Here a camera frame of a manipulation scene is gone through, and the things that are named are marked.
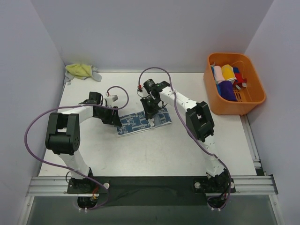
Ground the blue white patterned towel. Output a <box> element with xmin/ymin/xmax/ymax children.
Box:
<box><xmin>117</xmin><ymin>108</ymin><xmax>172</xmax><ymax>137</ymax></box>

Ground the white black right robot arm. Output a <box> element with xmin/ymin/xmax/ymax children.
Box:
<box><xmin>137</xmin><ymin>79</ymin><xmax>231</xmax><ymax>192</ymax></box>

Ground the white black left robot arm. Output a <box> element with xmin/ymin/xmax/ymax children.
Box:
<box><xmin>45</xmin><ymin>92</ymin><xmax>121</xmax><ymax>193</ymax></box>

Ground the grey towel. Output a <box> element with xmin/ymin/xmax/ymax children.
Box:
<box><xmin>65</xmin><ymin>66</ymin><xmax>102</xmax><ymax>82</ymax></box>

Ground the yellow green towel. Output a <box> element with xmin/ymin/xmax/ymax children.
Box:
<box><xmin>65</xmin><ymin>64</ymin><xmax>92</xmax><ymax>80</ymax></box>

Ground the blue rolled towel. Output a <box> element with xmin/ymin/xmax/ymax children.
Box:
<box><xmin>216</xmin><ymin>84</ymin><xmax>221</xmax><ymax>95</ymax></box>

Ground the pink rolled towel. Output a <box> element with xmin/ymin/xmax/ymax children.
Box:
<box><xmin>214</xmin><ymin>66</ymin><xmax>225</xmax><ymax>84</ymax></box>

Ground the purple rolled towel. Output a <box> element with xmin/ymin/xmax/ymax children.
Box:
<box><xmin>218</xmin><ymin>81</ymin><xmax>237</xmax><ymax>102</ymax></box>

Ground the yellow rolled towel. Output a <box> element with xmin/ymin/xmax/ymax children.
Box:
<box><xmin>221</xmin><ymin>64</ymin><xmax>236</xmax><ymax>81</ymax></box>

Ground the red rolled towel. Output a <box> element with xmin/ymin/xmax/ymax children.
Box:
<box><xmin>234</xmin><ymin>73</ymin><xmax>247</xmax><ymax>87</ymax></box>

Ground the orange plastic basket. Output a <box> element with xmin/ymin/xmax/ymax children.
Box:
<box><xmin>203</xmin><ymin>52</ymin><xmax>266</xmax><ymax>115</ymax></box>

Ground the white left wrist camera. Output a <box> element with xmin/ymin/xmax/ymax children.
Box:
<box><xmin>104</xmin><ymin>95</ymin><xmax>118</xmax><ymax>108</ymax></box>

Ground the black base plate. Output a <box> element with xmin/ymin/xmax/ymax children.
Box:
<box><xmin>67</xmin><ymin>176</ymin><xmax>236</xmax><ymax>208</ymax></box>

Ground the aluminium frame rail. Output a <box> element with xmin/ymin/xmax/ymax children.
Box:
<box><xmin>26</xmin><ymin>176</ymin><xmax>278</xmax><ymax>196</ymax></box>

